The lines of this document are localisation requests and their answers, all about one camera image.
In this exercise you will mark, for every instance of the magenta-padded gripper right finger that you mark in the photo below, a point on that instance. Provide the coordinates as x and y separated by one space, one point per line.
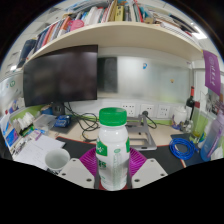
150 172

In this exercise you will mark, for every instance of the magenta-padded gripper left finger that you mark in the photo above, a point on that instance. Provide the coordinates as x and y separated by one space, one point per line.
76 172

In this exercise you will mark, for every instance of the white green-capped drink bottle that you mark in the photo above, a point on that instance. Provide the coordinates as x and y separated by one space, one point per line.
113 150

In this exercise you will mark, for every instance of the purple translucent water jug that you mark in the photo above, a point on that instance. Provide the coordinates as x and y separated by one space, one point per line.
213 140

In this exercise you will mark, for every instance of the black red-edged desk mat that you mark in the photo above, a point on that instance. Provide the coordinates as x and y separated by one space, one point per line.
160 156

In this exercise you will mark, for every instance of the black-white checkered mug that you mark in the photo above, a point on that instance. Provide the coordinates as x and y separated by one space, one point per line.
57 160

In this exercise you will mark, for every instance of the flat round red coaster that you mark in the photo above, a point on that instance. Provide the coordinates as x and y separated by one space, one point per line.
100 187

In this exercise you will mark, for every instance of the grey metal laptop stand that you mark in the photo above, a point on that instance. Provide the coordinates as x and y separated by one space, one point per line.
141 140

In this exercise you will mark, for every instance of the white written paper pad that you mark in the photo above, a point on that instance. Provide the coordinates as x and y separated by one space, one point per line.
36 150

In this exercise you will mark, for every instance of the small blue device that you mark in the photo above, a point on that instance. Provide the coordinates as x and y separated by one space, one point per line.
62 121

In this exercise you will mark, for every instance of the clear plastic box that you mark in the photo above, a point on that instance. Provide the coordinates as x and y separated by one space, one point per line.
44 121

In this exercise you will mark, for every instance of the white round jar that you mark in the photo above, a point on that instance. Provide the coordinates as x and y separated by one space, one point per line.
180 116

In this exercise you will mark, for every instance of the green glass cup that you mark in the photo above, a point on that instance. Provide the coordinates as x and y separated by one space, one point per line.
199 128

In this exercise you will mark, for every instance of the dark wine bottle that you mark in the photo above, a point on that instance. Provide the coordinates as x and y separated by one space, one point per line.
190 101

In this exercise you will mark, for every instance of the group photo poster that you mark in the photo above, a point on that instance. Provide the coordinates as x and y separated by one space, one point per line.
213 105

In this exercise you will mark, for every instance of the black computer monitor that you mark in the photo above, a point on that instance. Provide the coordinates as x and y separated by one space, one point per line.
60 76

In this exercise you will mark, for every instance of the purple hanging banner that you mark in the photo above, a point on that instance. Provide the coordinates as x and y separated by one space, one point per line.
212 73

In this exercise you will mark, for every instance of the ceiling lights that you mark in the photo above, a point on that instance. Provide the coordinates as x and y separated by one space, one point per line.
199 33

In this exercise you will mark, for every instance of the white wall socket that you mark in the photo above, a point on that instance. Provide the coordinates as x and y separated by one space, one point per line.
147 110
128 110
163 111

